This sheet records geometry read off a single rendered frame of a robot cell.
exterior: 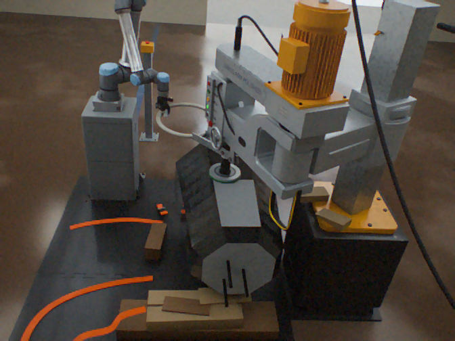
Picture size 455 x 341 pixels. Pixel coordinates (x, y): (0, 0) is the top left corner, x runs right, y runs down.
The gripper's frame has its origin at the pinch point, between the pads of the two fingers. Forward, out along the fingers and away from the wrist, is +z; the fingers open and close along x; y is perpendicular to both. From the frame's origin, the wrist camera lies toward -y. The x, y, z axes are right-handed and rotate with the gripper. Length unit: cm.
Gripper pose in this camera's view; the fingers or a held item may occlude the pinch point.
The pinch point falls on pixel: (164, 116)
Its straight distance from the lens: 351.3
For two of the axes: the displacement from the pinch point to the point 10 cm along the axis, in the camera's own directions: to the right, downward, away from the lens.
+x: 8.4, 3.8, -3.9
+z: -0.9, 8.0, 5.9
